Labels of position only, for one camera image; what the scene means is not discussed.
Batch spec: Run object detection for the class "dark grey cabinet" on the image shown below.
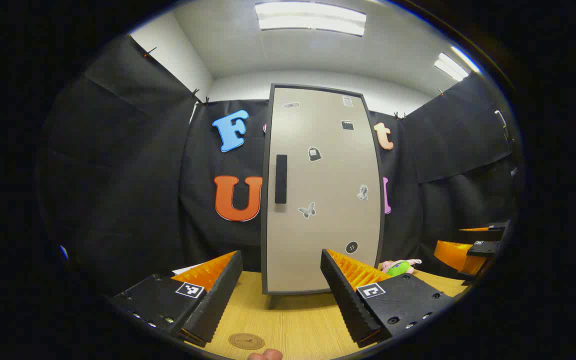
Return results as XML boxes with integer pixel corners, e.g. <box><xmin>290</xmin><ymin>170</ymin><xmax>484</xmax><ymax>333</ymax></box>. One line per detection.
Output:
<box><xmin>260</xmin><ymin>82</ymin><xmax>387</xmax><ymax>310</ymax></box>

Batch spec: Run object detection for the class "small ceiling light panel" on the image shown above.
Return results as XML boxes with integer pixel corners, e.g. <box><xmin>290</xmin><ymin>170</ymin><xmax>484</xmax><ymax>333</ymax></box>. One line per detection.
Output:
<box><xmin>434</xmin><ymin>46</ymin><xmax>481</xmax><ymax>82</ymax></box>

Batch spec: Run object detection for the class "large ceiling light panel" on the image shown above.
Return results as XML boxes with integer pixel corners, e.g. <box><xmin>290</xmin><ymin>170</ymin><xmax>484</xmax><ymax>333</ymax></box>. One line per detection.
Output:
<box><xmin>254</xmin><ymin>1</ymin><xmax>367</xmax><ymax>37</ymax></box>

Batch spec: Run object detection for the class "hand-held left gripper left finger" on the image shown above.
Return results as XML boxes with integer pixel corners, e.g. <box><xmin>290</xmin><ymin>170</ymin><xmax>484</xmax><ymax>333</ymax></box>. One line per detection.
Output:
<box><xmin>110</xmin><ymin>250</ymin><xmax>244</xmax><ymax>348</ymax></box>

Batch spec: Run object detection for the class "beige cabinet door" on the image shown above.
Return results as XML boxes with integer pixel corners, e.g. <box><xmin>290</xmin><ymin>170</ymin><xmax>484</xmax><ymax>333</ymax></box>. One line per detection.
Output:
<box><xmin>266</xmin><ymin>87</ymin><xmax>383</xmax><ymax>293</ymax></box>

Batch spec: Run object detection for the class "black backdrop cloth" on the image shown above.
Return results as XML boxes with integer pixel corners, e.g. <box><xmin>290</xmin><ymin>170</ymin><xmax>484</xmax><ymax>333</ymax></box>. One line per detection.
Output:
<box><xmin>38</xmin><ymin>35</ymin><xmax>519</xmax><ymax>296</ymax></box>

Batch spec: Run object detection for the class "green pink plush toy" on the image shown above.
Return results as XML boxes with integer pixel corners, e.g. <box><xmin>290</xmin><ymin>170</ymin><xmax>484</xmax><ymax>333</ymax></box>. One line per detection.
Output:
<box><xmin>379</xmin><ymin>258</ymin><xmax>423</xmax><ymax>277</ymax></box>

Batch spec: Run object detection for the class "black cabinet door handle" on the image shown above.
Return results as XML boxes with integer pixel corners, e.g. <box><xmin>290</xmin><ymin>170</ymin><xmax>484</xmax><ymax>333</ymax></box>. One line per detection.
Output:
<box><xmin>274</xmin><ymin>154</ymin><xmax>288</xmax><ymax>205</ymax></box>

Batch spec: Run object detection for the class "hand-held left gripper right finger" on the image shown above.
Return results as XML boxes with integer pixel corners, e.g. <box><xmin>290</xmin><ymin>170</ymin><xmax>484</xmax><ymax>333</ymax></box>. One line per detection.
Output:
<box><xmin>320</xmin><ymin>248</ymin><xmax>454</xmax><ymax>348</ymax></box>

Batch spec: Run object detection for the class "round brown coaster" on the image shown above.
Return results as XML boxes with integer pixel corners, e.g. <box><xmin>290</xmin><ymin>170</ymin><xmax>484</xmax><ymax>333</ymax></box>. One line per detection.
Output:
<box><xmin>228</xmin><ymin>333</ymin><xmax>266</xmax><ymax>350</ymax></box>

